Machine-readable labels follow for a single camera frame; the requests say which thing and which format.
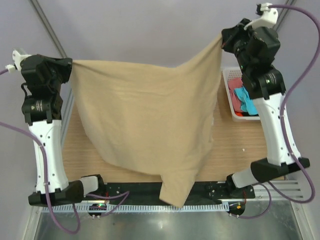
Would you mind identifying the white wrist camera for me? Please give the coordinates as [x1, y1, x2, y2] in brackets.
[5, 48, 31, 74]
[243, 2, 279, 31]

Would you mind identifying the aluminium corner post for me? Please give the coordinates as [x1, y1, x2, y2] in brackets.
[28, 0, 68, 58]
[273, 0, 297, 32]

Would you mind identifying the white slotted cable duct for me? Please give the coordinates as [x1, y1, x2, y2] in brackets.
[42, 202, 230, 213]

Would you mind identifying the left aluminium corner post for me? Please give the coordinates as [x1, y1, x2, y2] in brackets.
[28, 0, 68, 58]

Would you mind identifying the beige t shirt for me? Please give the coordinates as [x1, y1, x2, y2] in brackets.
[71, 35, 222, 208]

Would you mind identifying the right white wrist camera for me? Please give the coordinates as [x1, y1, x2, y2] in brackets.
[243, 2, 279, 31]

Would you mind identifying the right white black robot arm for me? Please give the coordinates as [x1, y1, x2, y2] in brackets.
[221, 18, 310, 191]

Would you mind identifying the pink t shirt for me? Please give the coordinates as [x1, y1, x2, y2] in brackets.
[227, 78, 244, 113]

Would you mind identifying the purple cable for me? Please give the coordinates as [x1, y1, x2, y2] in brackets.
[237, 4, 320, 220]
[0, 67, 131, 235]

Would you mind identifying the right aluminium corner post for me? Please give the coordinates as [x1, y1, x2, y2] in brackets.
[273, 0, 297, 32]

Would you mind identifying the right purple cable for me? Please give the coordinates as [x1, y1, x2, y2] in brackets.
[237, 4, 320, 220]

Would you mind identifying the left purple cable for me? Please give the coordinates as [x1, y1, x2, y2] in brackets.
[0, 67, 131, 235]

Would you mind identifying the black garment in basket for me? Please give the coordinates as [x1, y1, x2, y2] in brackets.
[234, 111, 261, 117]

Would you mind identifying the white plastic laundry basket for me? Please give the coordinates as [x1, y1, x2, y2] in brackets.
[222, 67, 260, 122]

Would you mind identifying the turquoise t shirt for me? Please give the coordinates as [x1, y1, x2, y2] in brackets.
[234, 86, 258, 116]

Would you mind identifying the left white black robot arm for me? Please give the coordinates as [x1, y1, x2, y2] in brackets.
[20, 54, 106, 207]

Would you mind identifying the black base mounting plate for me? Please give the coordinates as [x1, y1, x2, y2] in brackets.
[93, 181, 256, 206]

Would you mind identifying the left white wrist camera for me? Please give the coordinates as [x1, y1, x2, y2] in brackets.
[5, 48, 31, 74]

